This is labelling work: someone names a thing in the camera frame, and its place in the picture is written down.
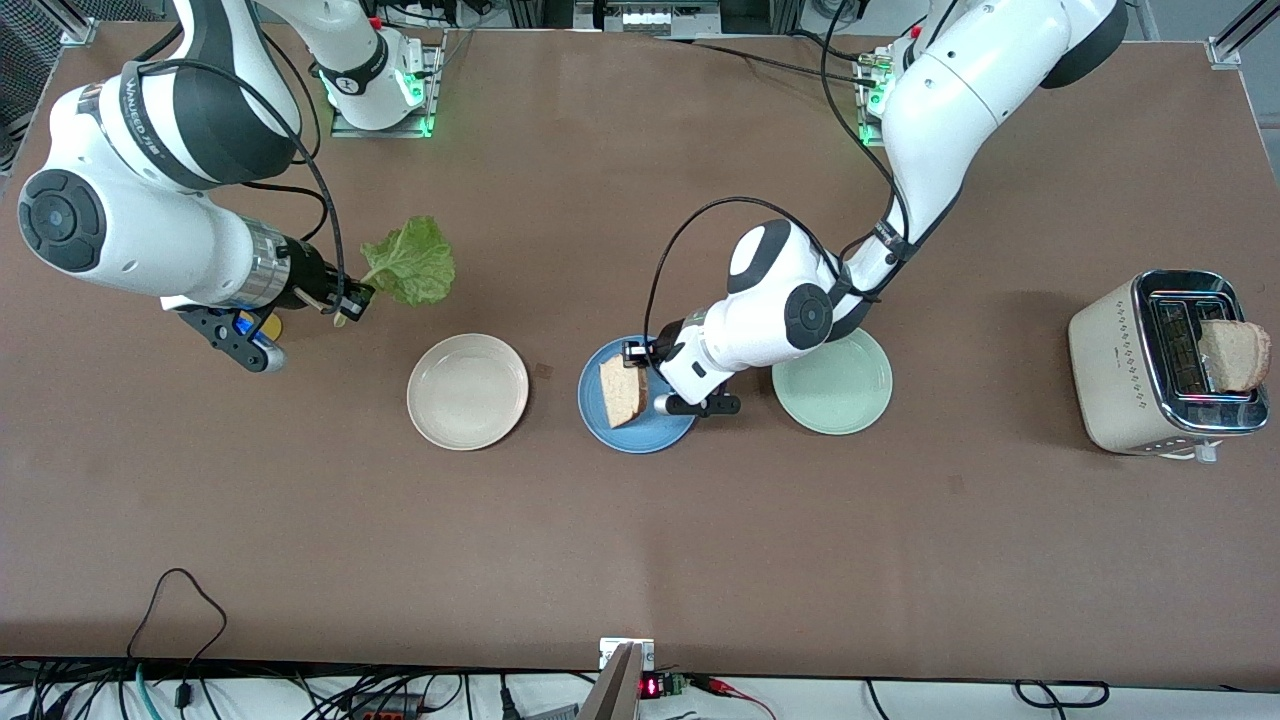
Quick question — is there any bread slice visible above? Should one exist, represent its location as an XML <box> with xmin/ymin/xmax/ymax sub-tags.
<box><xmin>1197</xmin><ymin>319</ymin><xmax>1273</xmax><ymax>393</ymax></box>
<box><xmin>598</xmin><ymin>354</ymin><xmax>649</xmax><ymax>429</ymax></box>

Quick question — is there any green lettuce leaf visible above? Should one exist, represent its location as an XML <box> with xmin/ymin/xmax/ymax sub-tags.
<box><xmin>360</xmin><ymin>216</ymin><xmax>456</xmax><ymax>308</ymax></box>

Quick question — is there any blue round plate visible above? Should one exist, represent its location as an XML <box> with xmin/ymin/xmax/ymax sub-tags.
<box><xmin>577</xmin><ymin>335</ymin><xmax>698</xmax><ymax>455</ymax></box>

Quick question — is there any beige round plate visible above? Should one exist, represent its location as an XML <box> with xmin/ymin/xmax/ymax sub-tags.
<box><xmin>406</xmin><ymin>333</ymin><xmax>530</xmax><ymax>452</ymax></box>

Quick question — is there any pale green round plate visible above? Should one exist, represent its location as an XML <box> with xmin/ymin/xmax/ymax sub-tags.
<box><xmin>771</xmin><ymin>325</ymin><xmax>894</xmax><ymax>436</ymax></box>

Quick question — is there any grey equipment box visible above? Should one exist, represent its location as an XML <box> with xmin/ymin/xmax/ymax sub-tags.
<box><xmin>575</xmin><ymin>0</ymin><xmax>723</xmax><ymax>37</ymax></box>

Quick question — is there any red clip lead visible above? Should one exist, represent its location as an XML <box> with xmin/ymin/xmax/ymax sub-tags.
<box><xmin>690</xmin><ymin>675</ymin><xmax>776</xmax><ymax>720</ymax></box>

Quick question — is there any cream two-slot toaster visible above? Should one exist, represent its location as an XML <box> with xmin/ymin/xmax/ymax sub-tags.
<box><xmin>1067</xmin><ymin>268</ymin><xmax>1271</xmax><ymax>463</ymax></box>

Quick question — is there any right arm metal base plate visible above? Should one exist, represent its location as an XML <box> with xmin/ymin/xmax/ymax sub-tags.
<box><xmin>330</xmin><ymin>28</ymin><xmax>447</xmax><ymax>139</ymax></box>

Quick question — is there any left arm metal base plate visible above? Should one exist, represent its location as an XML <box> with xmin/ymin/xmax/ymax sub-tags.
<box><xmin>853</xmin><ymin>50</ymin><xmax>901</xmax><ymax>149</ymax></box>

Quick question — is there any white metal bracket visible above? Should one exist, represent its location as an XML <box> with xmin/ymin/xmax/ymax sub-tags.
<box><xmin>599</xmin><ymin>637</ymin><xmax>656</xmax><ymax>671</ymax></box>

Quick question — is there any black looped cable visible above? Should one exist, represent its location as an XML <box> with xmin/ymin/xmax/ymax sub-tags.
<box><xmin>125</xmin><ymin>567</ymin><xmax>229</xmax><ymax>686</ymax></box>

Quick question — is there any black table cable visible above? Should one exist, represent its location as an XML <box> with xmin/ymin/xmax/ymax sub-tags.
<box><xmin>655</xmin><ymin>36</ymin><xmax>879</xmax><ymax>89</ymax></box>

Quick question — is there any grey metal camera post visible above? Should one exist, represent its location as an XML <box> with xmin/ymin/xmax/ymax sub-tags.
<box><xmin>578</xmin><ymin>641</ymin><xmax>644</xmax><ymax>720</ymax></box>

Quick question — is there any aluminium corner bracket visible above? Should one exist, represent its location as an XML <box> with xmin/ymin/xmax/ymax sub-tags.
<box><xmin>58</xmin><ymin>0</ymin><xmax>99</xmax><ymax>46</ymax></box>

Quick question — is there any black coiled cable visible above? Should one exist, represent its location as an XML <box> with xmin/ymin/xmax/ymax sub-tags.
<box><xmin>1014</xmin><ymin>679</ymin><xmax>1111</xmax><ymax>710</ymax></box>

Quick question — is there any aluminium frame profile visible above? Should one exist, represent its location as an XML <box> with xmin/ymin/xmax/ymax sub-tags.
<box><xmin>1205</xmin><ymin>0</ymin><xmax>1280</xmax><ymax>69</ymax></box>

